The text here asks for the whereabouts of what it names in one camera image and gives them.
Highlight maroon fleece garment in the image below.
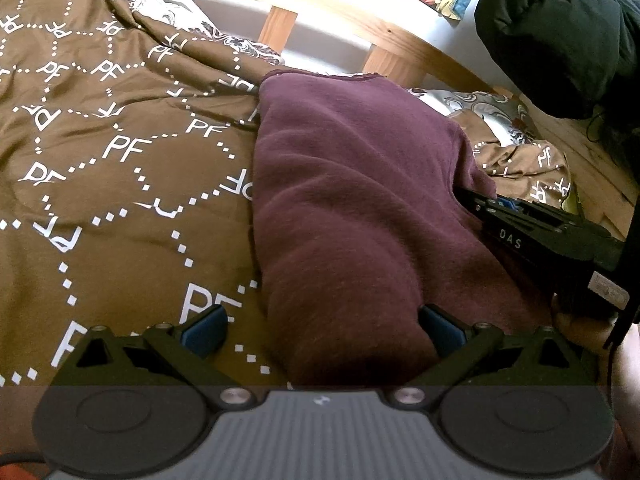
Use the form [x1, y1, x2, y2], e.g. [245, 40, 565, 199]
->
[251, 70, 557, 392]

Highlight wooden bed frame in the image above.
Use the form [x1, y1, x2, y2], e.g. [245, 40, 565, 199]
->
[70, 0, 632, 242]

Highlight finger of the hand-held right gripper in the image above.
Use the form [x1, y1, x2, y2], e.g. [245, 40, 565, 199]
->
[456, 187, 577, 227]

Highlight black cable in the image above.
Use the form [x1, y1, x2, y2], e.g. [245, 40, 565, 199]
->
[602, 240, 640, 352]

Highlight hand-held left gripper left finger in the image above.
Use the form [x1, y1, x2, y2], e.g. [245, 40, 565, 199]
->
[74, 304, 257, 410]

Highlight brown patterned blanket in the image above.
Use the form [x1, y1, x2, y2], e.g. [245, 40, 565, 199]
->
[0, 0, 574, 461]

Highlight person's right hand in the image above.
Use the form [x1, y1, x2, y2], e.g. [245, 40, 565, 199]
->
[551, 309, 615, 351]

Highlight dark puffy jacket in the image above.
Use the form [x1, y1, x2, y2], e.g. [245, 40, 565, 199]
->
[474, 0, 640, 122]

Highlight white floral pillow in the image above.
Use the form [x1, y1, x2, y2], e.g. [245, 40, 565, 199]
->
[109, 0, 287, 67]

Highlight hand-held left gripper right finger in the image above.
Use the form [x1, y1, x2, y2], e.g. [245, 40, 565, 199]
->
[388, 304, 585, 409]

